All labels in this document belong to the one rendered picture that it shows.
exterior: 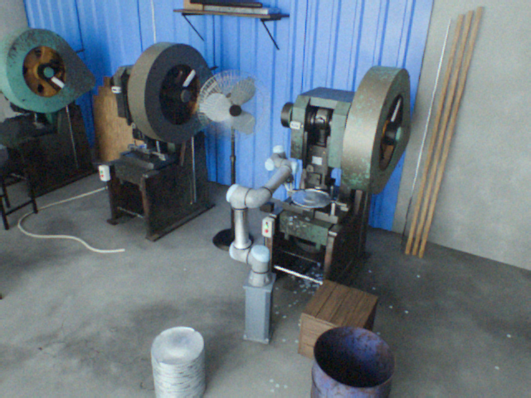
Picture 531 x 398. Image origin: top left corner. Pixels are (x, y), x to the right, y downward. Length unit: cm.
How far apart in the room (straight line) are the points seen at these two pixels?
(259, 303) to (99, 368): 107
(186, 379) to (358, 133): 169
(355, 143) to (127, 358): 196
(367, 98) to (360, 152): 31
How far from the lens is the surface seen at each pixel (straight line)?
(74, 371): 309
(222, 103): 351
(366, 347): 262
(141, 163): 415
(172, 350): 259
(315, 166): 313
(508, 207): 425
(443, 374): 315
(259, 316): 294
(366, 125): 258
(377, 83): 270
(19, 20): 716
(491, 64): 396
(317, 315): 278
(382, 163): 317
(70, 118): 556
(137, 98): 355
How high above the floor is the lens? 215
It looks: 26 degrees down
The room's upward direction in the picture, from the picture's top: 2 degrees clockwise
